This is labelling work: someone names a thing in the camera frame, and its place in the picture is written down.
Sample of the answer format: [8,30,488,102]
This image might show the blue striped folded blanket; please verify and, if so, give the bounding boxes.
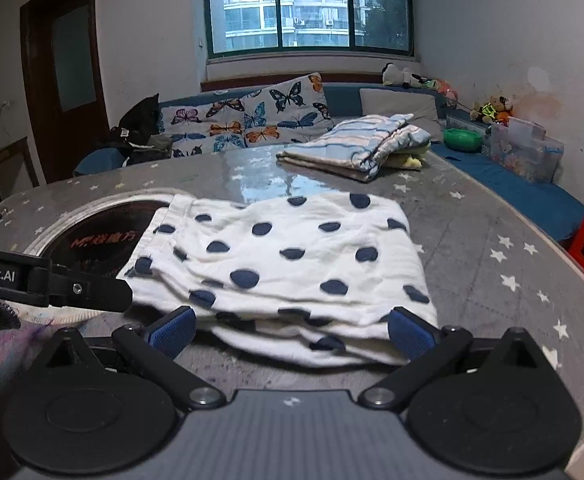
[277,114,432,182]

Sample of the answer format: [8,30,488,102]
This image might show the left butterfly print cushion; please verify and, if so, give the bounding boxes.
[158,98,246,158]

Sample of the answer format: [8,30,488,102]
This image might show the grey plain cushion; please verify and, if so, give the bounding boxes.
[359,89,443,142]

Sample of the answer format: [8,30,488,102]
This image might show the round induction cooktop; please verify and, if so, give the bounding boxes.
[24,188,179,276]

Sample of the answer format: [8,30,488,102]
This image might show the butterfly print cushion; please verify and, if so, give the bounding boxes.
[241,73,335,148]
[158,98,246,158]

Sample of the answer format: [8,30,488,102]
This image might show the green bowl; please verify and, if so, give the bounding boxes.
[443,128,483,153]

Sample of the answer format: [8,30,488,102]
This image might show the clear plastic storage box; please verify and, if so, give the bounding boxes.
[490,117,564,183]

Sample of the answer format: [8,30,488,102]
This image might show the white navy polka dot garment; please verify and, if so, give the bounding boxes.
[120,192,437,367]

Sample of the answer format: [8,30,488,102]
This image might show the dark wooden door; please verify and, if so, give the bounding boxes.
[19,0,109,183]

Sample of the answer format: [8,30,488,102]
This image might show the blue sofa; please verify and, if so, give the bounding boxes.
[74,74,584,243]

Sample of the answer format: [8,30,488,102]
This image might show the brown plush toys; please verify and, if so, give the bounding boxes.
[469,96,513,126]

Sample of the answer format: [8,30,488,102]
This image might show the black clothes pile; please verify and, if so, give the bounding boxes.
[108,93,173,166]

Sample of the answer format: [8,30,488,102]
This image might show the right butterfly print cushion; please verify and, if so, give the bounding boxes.
[241,73,335,148]

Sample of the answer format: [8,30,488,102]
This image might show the window with green frame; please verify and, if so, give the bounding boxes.
[204,0,414,58]

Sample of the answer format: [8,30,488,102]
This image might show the black white plush toy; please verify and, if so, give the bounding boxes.
[382,63,423,88]

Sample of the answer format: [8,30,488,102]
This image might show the pink plush toy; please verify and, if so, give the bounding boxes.
[424,78,458,108]

